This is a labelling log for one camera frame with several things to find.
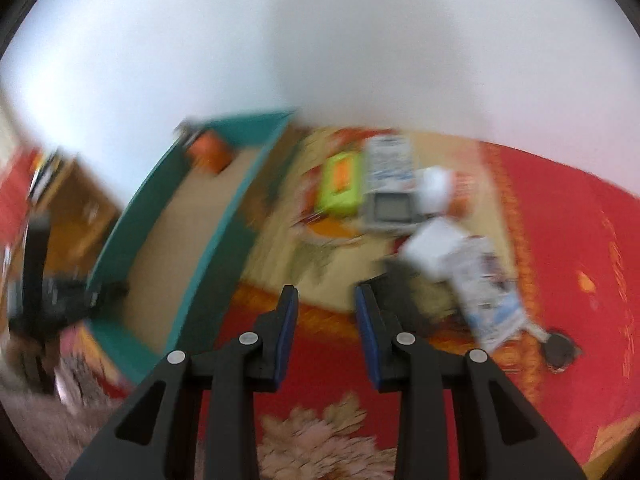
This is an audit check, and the wooden nightstand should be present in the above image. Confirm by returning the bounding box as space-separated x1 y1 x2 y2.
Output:
30 155 126 281

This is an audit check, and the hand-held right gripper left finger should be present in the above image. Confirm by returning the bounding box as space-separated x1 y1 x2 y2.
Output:
65 285 299 480

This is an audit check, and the orange monkey clock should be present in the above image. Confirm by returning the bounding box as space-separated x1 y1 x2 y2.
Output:
182 122 236 173

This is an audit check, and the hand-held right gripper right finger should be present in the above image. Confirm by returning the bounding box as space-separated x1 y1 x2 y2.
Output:
354 282 588 480

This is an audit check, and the red printed blanket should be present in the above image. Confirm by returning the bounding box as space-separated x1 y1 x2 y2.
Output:
215 127 640 480

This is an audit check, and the clear card holder with stickers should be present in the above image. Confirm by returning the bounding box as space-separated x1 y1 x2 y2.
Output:
447 235 528 353

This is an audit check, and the grey remote control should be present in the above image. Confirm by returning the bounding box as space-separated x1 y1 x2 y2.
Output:
360 135 426 233

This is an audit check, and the red curtain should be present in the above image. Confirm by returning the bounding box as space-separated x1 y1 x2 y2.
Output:
0 150 38 243

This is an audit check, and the white charger plug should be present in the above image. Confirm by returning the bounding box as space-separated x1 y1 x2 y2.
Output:
402 217 471 281

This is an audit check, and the pink rug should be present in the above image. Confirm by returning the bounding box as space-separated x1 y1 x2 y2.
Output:
0 350 131 480

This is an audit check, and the green orange toy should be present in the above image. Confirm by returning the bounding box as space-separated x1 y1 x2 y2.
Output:
315 152 363 218

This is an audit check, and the black yellow box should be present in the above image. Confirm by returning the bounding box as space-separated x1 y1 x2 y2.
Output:
27 147 66 201

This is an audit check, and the white plastic jar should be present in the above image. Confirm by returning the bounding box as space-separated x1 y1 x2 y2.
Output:
417 167 473 218

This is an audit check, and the small black object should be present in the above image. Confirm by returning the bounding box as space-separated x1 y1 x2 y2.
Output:
542 329 583 373

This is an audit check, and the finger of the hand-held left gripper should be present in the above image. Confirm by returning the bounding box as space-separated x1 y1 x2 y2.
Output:
47 277 132 313

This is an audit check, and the black tape dispenser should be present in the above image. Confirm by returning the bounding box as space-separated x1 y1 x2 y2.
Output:
367 260 451 331

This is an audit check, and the teal cardboard box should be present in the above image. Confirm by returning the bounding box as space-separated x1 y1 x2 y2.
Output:
82 110 296 386

